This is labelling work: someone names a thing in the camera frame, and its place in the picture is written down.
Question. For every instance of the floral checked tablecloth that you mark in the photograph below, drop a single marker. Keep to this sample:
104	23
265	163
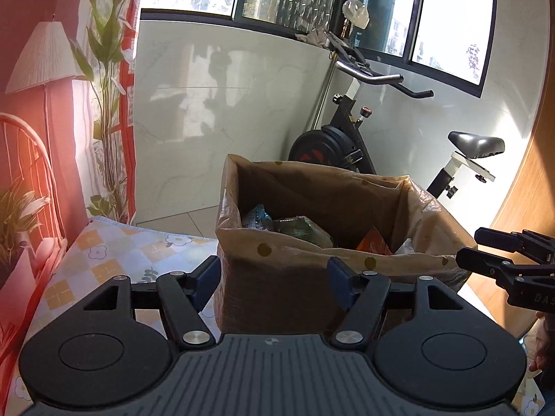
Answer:
130	247

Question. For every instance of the crumpled grey cloth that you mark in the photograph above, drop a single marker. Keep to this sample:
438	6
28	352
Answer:
313	36

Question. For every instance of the person's right hand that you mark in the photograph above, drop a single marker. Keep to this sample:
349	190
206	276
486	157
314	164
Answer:
547	346

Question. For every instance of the black exercise bike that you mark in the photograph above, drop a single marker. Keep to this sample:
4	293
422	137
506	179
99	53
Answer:
321	147

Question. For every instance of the dotted plastic liner bag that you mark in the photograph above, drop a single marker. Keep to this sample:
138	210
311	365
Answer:
243	234

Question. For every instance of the metal pole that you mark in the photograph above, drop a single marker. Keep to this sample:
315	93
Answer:
325	91

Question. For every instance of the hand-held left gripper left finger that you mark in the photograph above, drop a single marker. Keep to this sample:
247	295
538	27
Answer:
208	277

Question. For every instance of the pale green snack packet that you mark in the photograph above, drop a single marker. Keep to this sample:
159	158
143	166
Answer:
256	219

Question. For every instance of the white plastic bag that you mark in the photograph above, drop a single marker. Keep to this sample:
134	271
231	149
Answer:
355	14

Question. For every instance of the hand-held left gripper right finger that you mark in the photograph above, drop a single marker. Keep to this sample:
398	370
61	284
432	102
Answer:
340	281

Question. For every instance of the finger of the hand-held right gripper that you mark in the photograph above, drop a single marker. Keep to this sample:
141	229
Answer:
503	238
481	262

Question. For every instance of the green snack bag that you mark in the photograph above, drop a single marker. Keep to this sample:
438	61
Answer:
303	229

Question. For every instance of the white snack packet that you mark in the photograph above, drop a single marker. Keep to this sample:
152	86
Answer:
406	247

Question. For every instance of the wooden cabinet panel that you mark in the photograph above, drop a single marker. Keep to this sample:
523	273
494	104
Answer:
533	182

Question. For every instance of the orange snack bag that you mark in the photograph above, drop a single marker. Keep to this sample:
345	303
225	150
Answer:
373	242

